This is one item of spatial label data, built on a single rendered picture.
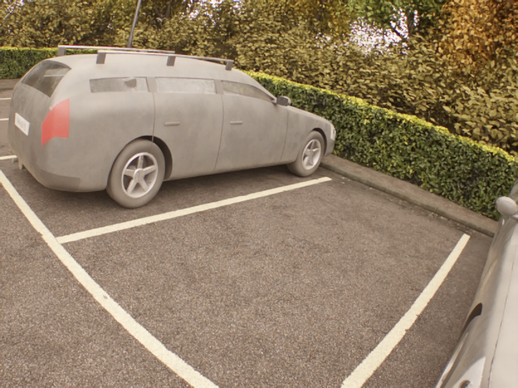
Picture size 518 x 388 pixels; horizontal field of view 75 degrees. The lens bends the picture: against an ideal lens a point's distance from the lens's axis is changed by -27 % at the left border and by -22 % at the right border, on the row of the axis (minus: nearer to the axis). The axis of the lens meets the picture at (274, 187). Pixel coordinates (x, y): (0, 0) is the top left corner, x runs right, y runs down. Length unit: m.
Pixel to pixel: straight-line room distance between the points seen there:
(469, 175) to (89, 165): 5.38
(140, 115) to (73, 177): 0.82
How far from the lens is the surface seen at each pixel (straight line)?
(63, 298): 2.69
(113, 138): 3.62
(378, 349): 2.77
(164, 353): 2.33
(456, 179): 6.74
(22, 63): 12.95
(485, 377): 1.59
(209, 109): 4.29
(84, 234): 3.46
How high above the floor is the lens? 1.59
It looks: 17 degrees down
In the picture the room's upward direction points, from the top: 12 degrees clockwise
